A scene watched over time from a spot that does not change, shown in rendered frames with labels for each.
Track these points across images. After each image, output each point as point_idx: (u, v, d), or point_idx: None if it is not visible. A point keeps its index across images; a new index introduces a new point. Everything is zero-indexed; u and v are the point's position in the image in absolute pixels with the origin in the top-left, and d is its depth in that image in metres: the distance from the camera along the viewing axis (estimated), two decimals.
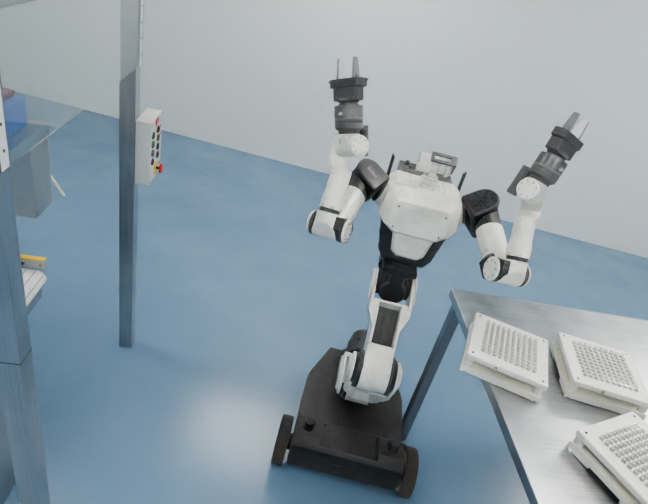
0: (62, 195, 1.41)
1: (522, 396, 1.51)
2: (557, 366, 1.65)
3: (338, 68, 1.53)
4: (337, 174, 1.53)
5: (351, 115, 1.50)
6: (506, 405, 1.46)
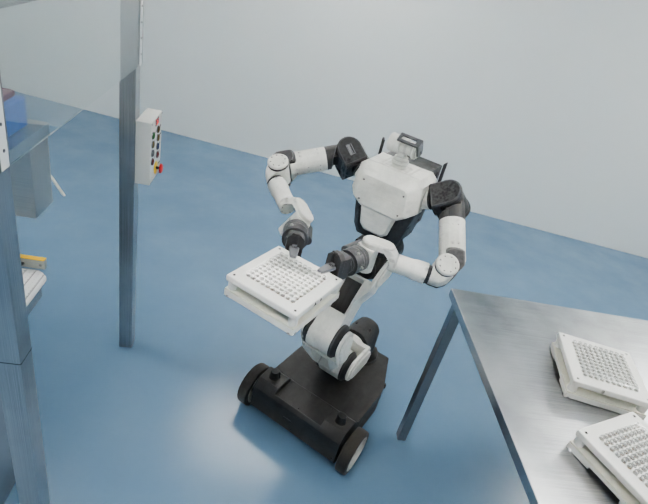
0: (62, 195, 1.41)
1: None
2: (557, 366, 1.65)
3: (293, 251, 1.55)
4: (278, 205, 1.81)
5: None
6: (506, 405, 1.46)
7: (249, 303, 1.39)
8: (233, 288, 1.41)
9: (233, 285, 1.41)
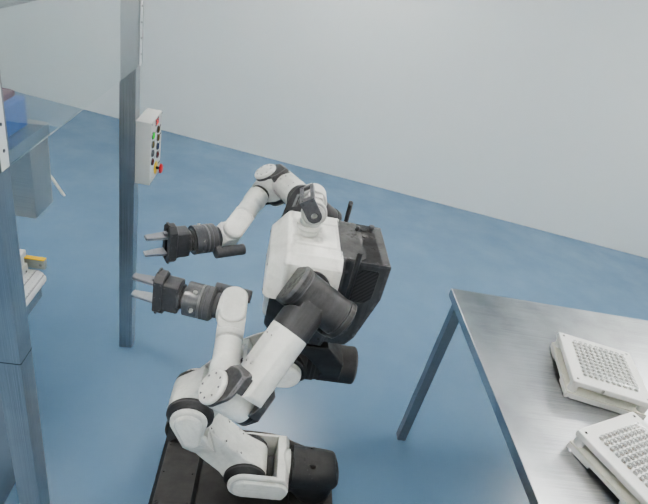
0: (62, 195, 1.41)
1: None
2: (557, 366, 1.65)
3: (154, 235, 1.41)
4: None
5: None
6: (506, 405, 1.46)
7: None
8: None
9: None
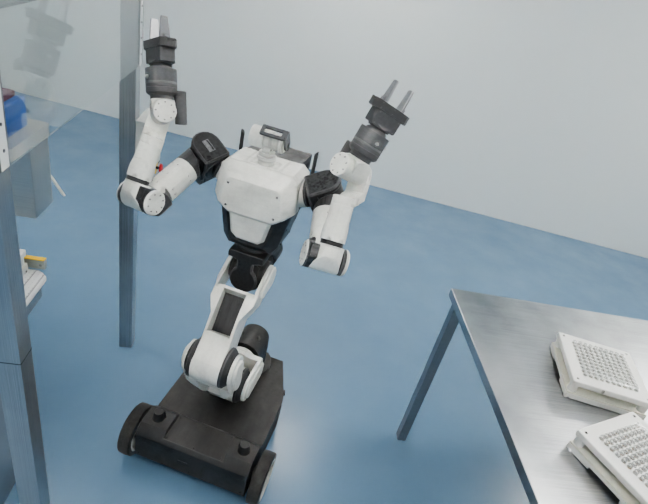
0: (62, 195, 1.41)
1: None
2: (557, 366, 1.65)
3: (153, 29, 1.44)
4: (143, 140, 1.44)
5: (156, 77, 1.40)
6: (506, 405, 1.46)
7: None
8: None
9: None
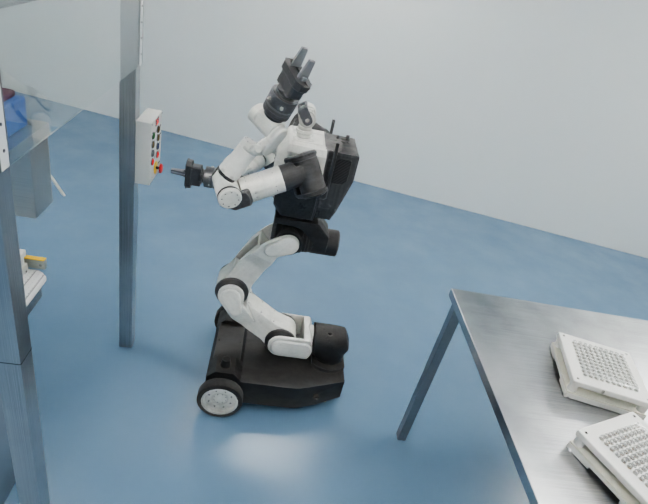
0: (62, 195, 1.41)
1: None
2: (557, 366, 1.65)
3: (178, 169, 2.08)
4: None
5: None
6: (506, 405, 1.46)
7: None
8: None
9: None
